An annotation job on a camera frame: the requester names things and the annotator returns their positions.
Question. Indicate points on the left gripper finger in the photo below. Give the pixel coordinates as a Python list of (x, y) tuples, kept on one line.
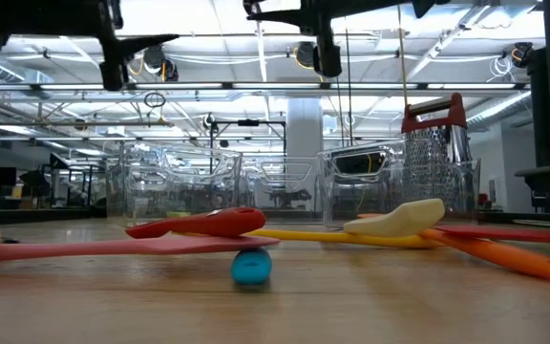
[(141, 44)]

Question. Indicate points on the green silicone spoon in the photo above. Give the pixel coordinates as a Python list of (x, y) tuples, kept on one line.
[(179, 214)]

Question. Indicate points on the red silicone spoon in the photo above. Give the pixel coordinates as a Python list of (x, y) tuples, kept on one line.
[(217, 222)]

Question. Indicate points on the yellow silicone spatula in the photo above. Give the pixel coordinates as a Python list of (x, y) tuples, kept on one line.
[(313, 236)]

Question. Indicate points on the pink silicone spatula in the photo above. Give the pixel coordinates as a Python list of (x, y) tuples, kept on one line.
[(112, 247)]

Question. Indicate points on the blue silicone spatula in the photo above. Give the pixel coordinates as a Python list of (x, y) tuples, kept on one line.
[(251, 267)]

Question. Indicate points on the red silicone spatula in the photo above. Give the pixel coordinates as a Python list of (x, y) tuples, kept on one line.
[(518, 234)]

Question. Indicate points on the orange silicone spatula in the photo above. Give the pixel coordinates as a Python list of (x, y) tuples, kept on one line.
[(518, 260)]

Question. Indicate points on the long ceiling light bar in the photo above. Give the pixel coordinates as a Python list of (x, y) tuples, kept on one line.
[(184, 86)]

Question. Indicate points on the red steel box grater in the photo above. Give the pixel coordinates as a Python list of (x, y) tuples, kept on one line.
[(439, 143)]

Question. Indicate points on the clear plastic bin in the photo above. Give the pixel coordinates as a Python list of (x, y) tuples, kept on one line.
[(175, 191), (284, 200), (380, 200)]

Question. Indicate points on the black background frame rig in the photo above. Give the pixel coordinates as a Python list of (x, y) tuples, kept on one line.
[(248, 122)]

